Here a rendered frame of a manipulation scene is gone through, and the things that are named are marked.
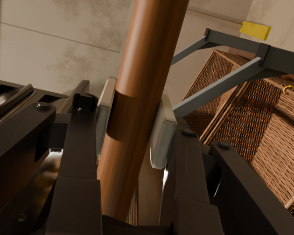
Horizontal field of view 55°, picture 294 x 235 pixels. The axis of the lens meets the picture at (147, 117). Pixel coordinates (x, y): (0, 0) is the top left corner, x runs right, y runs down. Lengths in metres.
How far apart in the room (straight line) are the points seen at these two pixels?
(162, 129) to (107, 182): 0.06
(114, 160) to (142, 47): 0.07
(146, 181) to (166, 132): 0.99
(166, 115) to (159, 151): 0.02
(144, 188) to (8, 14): 2.93
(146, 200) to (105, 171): 0.85
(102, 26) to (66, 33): 0.43
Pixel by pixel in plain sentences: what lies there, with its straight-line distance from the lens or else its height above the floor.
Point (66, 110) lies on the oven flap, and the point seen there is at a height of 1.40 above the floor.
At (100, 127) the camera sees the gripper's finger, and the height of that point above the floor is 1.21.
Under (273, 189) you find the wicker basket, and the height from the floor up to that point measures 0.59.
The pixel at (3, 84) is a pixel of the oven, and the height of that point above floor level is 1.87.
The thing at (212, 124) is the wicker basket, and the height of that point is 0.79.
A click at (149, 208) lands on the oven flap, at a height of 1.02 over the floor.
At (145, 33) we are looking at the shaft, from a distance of 0.16.
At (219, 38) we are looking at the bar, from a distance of 1.06.
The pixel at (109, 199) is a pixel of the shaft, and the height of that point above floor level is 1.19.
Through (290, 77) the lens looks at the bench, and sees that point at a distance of 1.23.
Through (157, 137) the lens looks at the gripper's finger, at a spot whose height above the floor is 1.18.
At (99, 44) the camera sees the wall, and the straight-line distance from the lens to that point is 3.43.
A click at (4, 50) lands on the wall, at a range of 3.76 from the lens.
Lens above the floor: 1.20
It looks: 7 degrees down
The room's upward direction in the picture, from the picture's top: 77 degrees counter-clockwise
